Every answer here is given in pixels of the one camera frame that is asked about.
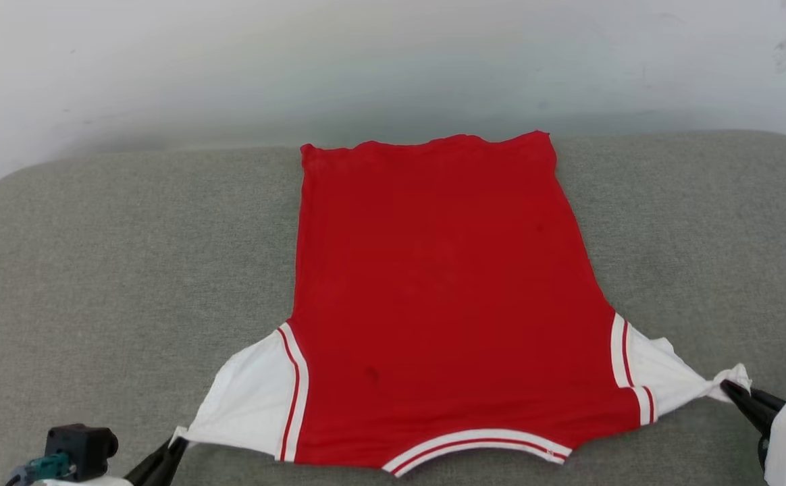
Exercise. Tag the grey fabric sofa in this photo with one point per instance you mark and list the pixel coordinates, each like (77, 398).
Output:
(109, 270)

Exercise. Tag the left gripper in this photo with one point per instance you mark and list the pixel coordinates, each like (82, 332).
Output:
(82, 482)

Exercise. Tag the red and white garment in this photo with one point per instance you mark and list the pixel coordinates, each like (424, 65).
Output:
(447, 304)

